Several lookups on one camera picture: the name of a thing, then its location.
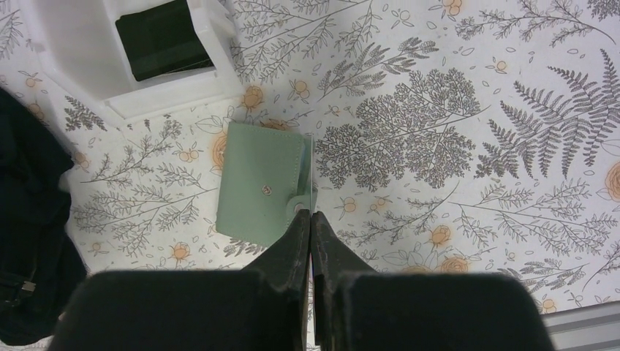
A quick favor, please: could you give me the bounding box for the black cloth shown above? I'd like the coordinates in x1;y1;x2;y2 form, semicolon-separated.
1;91;86;346

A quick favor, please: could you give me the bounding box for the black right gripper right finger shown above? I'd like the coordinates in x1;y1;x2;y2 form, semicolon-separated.
310;212;553;350

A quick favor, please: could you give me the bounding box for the green leather card holder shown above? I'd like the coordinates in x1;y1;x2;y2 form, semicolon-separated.
216;124;309;247

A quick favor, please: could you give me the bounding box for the aluminium frame rail front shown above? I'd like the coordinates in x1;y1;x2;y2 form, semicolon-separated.
542;301;620;351

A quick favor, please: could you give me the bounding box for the thin credit card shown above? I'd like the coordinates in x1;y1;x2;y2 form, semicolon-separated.
306;135;316;214

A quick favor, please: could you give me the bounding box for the black card stack in box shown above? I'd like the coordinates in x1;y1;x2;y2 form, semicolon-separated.
116;1;214;82

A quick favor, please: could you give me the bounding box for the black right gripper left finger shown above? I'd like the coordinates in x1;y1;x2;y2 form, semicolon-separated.
49;210;311;350

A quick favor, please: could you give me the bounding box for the white plastic card box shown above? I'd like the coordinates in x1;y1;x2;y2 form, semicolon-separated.
20;1;243;127

